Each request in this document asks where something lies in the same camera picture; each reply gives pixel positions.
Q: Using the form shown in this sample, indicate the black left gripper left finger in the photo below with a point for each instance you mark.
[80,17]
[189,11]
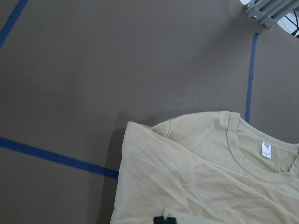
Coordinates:
[158,219]

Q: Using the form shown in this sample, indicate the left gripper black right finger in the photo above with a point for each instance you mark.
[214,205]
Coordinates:
[170,218]

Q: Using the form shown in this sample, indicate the cream long-sleeve printed shirt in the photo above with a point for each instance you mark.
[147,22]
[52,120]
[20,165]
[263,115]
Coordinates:
[206,168]

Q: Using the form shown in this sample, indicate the aluminium frame post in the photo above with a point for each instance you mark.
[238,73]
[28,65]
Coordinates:
[269,12]

